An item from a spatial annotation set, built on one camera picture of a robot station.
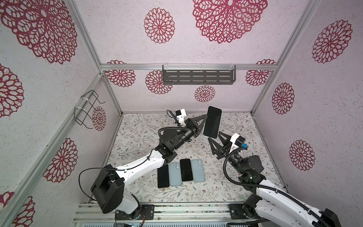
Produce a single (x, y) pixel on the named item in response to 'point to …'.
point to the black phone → (163, 177)
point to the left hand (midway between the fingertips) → (208, 118)
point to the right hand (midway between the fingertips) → (214, 133)
